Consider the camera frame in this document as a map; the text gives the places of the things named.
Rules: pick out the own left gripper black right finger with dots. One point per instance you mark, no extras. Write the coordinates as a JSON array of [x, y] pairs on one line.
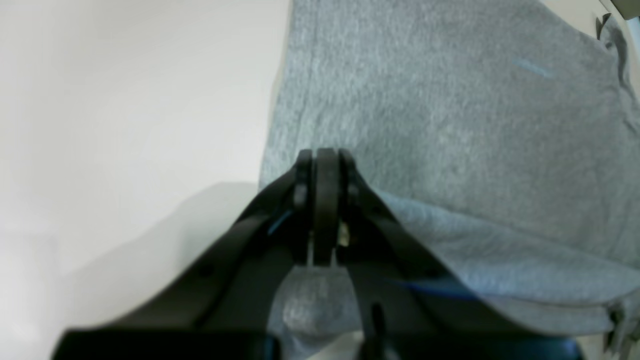
[[412, 307]]

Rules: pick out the grey T-shirt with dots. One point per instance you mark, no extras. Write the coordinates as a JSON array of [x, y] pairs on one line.
[[500, 136]]

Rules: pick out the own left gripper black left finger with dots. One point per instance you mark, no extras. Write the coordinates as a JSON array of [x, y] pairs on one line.
[[219, 307]]

